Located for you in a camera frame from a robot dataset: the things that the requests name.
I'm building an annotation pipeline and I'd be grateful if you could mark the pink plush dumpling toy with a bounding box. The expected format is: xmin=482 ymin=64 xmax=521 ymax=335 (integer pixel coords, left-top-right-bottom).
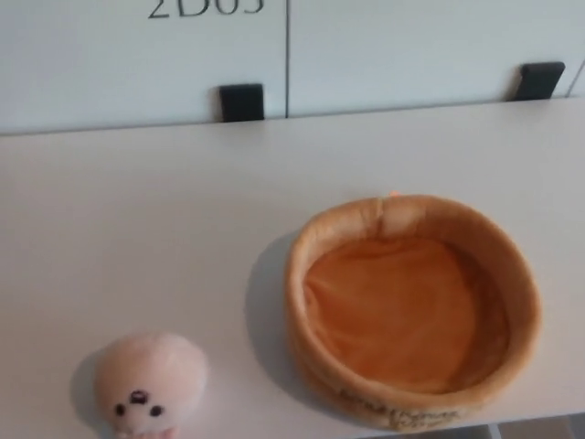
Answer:
xmin=92 ymin=331 xmax=212 ymax=439

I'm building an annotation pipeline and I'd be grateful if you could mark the black wall bracket right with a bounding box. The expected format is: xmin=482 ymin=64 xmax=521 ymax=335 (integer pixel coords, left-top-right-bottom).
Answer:
xmin=515 ymin=61 xmax=567 ymax=102

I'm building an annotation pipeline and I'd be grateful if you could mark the black wall bracket left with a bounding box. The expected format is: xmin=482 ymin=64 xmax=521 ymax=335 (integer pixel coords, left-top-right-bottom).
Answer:
xmin=218 ymin=83 xmax=266 ymax=123

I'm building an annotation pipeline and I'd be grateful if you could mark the orange plush round plate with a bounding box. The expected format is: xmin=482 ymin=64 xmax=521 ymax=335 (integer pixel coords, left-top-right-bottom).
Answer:
xmin=282 ymin=193 xmax=543 ymax=434

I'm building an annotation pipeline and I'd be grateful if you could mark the black wall bracket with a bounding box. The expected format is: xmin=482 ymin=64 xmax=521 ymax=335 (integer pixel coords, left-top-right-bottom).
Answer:
xmin=218 ymin=83 xmax=266 ymax=123
xmin=515 ymin=61 xmax=567 ymax=102

